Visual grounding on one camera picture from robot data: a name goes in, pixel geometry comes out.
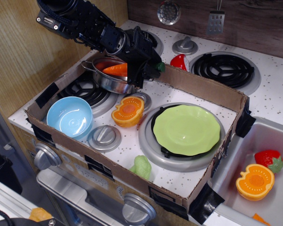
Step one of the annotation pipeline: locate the orange object bottom left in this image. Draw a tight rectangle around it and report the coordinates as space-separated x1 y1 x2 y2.
29 207 52 222

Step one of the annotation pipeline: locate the hanging round steel strainer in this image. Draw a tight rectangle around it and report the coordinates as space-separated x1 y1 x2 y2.
157 0 181 25

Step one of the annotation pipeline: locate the silver stovetop knob middle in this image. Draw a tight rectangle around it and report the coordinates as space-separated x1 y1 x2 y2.
130 92 152 112

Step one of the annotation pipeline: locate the light blue bowl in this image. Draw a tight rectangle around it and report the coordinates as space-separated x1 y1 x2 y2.
46 97 94 140

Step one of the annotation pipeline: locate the silver stovetop knob front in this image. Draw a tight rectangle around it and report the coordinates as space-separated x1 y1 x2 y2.
87 125 122 153

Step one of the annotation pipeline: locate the silver oven knob right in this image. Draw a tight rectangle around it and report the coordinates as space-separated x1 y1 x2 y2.
122 193 157 226

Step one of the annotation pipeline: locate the silver oven knob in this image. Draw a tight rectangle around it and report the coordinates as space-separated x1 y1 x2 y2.
122 193 157 226
34 143 62 170

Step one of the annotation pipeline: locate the silver oven knob left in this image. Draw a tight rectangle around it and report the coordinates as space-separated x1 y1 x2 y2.
34 143 62 170

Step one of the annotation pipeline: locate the light green toy vegetable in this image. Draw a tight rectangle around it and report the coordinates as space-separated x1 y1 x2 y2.
129 155 152 180

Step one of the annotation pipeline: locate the silver stovetop knob back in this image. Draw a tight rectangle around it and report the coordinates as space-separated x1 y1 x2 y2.
172 37 198 56

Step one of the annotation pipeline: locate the orange toy carrot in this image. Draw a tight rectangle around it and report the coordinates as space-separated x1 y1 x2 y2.
101 61 166 76

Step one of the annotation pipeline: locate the black burner front left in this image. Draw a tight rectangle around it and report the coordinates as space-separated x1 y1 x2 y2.
58 72 110 107

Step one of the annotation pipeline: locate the orange half in sink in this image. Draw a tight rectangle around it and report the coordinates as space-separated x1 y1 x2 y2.
235 164 275 201

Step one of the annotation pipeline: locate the silver stovetop knob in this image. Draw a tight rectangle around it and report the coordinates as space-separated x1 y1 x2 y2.
130 92 152 112
87 125 122 153
172 37 198 56

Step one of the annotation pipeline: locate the black burner back right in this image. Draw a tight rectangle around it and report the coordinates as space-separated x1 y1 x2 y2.
191 53 255 88

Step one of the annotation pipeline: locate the light green plate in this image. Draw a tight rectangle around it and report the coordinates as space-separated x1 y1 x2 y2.
152 105 221 156

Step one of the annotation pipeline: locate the brown cardboard fence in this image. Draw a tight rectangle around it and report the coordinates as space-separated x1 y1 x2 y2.
26 51 250 226

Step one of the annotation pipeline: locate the orange half on stove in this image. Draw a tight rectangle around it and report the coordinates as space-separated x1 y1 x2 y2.
111 96 144 128

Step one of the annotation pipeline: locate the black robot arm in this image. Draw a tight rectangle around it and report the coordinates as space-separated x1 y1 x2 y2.
37 0 165 88

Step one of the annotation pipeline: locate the small steel pot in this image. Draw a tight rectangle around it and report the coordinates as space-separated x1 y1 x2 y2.
81 56 140 94

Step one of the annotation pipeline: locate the orange piece in sink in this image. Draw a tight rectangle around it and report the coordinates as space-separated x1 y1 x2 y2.
252 213 271 226

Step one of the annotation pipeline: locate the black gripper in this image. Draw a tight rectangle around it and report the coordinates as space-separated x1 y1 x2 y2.
114 26 162 89

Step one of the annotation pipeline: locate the silver sink basin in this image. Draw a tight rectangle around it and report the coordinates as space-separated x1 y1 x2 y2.
206 117 283 226

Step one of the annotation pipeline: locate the black burner back left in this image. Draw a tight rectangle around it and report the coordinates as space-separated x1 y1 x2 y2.
141 30 158 49

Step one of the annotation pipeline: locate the red strawberry in sink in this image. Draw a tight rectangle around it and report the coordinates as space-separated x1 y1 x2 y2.
254 150 283 174

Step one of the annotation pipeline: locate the silver oven door handle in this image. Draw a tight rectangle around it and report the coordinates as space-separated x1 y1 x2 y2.
36 169 126 226

